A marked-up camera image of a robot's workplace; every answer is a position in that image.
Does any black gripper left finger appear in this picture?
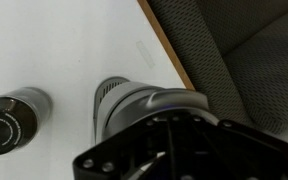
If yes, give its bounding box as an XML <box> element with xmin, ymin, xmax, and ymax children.
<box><xmin>72</xmin><ymin>115</ymin><xmax>172</xmax><ymax>180</ymax></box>

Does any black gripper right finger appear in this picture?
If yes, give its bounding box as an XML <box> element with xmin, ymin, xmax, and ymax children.
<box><xmin>169</xmin><ymin>114</ymin><xmax>288</xmax><ymax>180</ymax></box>

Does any dark grey fabric sofa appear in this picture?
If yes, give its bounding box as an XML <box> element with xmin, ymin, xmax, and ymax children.
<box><xmin>146</xmin><ymin>0</ymin><xmax>288</xmax><ymax>137</ymax></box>

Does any black lidded steel tumbler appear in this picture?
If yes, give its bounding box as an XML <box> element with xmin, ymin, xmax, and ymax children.
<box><xmin>0</xmin><ymin>87</ymin><xmax>54</xmax><ymax>156</ymax></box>

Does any white square table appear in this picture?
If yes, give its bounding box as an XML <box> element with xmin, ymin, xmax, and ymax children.
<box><xmin>136</xmin><ymin>0</ymin><xmax>196</xmax><ymax>91</ymax></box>

